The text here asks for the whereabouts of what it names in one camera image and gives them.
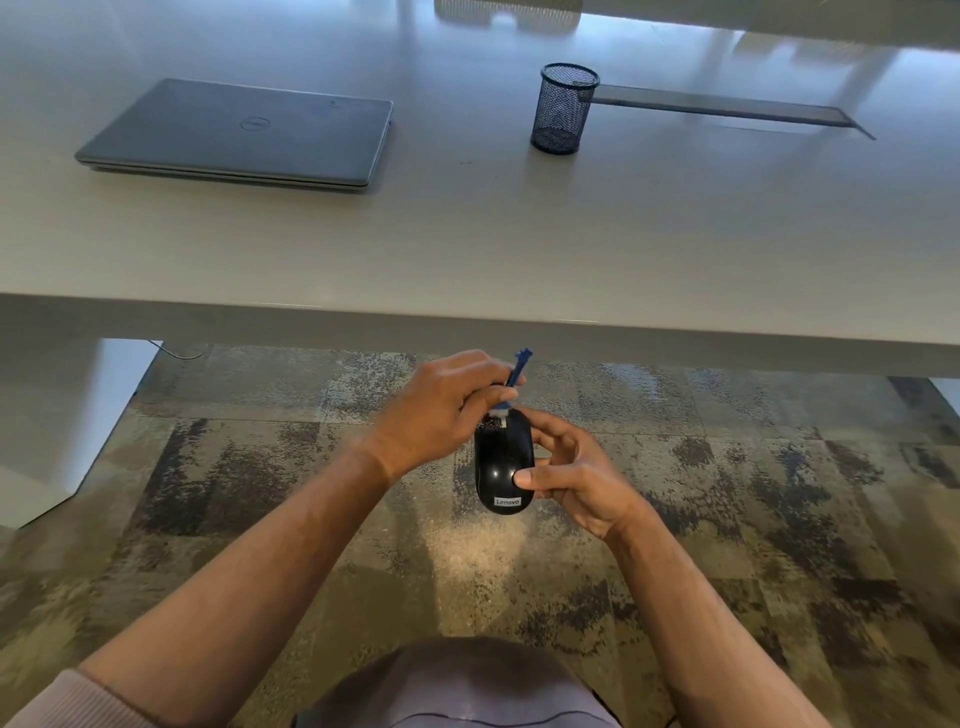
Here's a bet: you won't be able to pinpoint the person's right hand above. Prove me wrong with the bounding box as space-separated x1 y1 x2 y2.
513 409 656 543

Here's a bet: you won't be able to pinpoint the person's left hand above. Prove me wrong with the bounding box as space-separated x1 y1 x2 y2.
363 348 528 486

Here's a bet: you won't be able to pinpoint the black computer mouse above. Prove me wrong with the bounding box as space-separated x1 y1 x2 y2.
473 408 536 517

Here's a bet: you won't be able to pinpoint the person's right forearm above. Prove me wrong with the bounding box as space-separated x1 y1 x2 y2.
606 506 834 728

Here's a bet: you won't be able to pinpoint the person's left forearm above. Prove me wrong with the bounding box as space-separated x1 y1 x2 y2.
75 438 399 728

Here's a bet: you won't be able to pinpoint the person's grey trousers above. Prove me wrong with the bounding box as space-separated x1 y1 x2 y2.
291 636 625 728

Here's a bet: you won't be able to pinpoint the black mesh pen cup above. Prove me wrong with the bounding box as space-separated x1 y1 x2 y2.
530 63 601 156

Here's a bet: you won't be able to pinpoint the grey closed laptop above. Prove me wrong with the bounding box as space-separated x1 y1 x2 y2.
74 78 396 192

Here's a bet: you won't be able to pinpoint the mesh office chair back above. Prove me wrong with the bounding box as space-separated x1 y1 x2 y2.
433 0 585 36

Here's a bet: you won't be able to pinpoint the white desk leg panel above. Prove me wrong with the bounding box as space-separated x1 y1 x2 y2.
0 337 164 531

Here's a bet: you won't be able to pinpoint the person's beige sleeve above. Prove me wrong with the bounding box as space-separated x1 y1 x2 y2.
0 669 160 728

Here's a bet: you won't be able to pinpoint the dark desk cable flap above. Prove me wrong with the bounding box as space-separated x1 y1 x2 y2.
589 83 877 141

